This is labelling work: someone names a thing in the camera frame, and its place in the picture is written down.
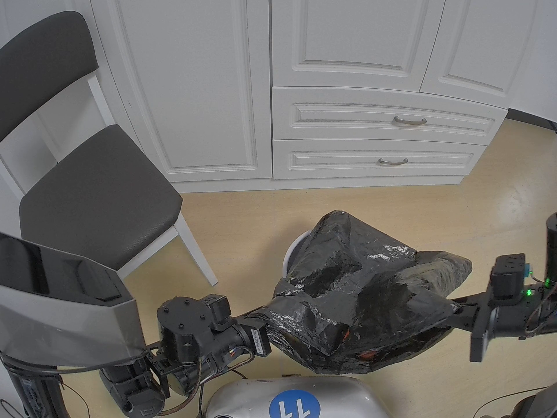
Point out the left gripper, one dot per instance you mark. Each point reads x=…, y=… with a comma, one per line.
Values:
x=239, y=340

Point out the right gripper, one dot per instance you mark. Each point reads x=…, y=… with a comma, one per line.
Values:
x=504, y=320

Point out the black plastic bag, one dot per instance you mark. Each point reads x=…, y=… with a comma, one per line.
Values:
x=348, y=277

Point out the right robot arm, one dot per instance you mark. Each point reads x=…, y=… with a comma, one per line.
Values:
x=552, y=233

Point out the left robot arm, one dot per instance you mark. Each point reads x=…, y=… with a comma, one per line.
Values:
x=65, y=303

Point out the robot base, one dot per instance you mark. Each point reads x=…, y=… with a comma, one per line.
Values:
x=243, y=399

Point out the white trash bin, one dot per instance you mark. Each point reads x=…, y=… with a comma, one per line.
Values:
x=292, y=251

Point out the white chair with grey seat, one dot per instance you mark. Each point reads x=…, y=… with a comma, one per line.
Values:
x=100, y=198

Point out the white wardrobe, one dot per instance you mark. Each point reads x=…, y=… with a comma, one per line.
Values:
x=348, y=37

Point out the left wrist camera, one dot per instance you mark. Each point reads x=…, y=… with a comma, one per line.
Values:
x=217, y=309

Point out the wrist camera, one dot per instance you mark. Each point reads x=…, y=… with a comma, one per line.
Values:
x=217, y=309
x=507, y=277

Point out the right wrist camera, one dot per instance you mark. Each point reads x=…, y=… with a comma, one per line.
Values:
x=507, y=277

